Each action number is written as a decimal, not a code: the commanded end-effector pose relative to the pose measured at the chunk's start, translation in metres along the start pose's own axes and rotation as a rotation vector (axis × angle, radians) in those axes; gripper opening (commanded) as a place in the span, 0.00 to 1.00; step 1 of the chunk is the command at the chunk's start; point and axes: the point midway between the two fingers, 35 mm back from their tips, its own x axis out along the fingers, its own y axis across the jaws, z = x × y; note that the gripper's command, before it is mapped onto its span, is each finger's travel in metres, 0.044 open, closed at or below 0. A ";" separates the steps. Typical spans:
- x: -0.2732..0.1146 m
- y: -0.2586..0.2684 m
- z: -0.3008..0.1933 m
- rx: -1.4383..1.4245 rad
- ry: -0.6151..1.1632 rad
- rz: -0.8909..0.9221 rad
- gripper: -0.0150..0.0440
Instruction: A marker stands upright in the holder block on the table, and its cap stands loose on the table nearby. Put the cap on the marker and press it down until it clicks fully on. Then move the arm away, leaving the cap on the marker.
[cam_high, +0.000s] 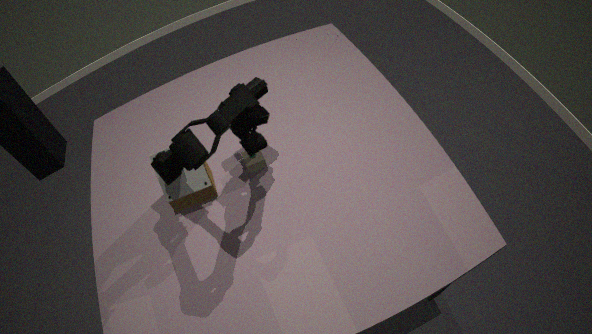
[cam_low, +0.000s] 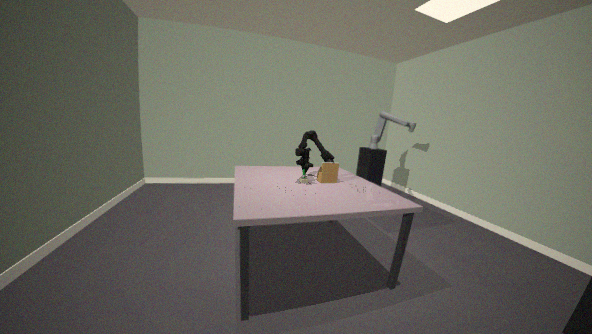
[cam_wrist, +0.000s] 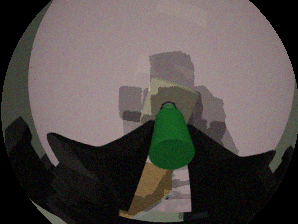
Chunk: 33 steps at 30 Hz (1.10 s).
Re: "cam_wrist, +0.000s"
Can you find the green marker cap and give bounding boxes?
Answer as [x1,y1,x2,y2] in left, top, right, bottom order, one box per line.
[149,108,196,171]

